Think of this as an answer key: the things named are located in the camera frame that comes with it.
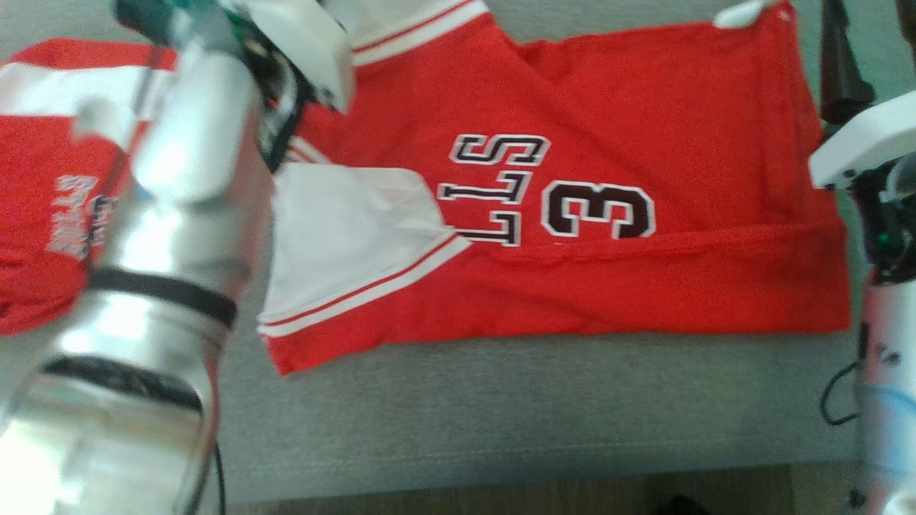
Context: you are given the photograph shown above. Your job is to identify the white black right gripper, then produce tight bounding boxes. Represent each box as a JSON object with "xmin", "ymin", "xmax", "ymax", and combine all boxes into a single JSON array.
[{"xmin": 809, "ymin": 0, "xmax": 916, "ymax": 285}]

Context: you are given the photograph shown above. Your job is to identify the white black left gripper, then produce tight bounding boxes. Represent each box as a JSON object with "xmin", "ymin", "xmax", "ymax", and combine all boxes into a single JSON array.
[{"xmin": 222, "ymin": 0, "xmax": 357, "ymax": 174}]

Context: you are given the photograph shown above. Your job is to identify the red white Bulls shorts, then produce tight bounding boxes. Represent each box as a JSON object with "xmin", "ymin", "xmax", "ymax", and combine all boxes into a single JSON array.
[{"xmin": 0, "ymin": 39, "xmax": 180, "ymax": 337}]

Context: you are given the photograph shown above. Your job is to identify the red Bulls 23 jersey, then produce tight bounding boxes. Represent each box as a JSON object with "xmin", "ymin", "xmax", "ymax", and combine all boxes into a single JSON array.
[{"xmin": 258, "ymin": 0, "xmax": 852, "ymax": 377}]

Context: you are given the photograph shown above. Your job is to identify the grey sofa seat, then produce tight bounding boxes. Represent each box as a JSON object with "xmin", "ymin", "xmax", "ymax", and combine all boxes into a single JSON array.
[{"xmin": 0, "ymin": 0, "xmax": 916, "ymax": 505}]

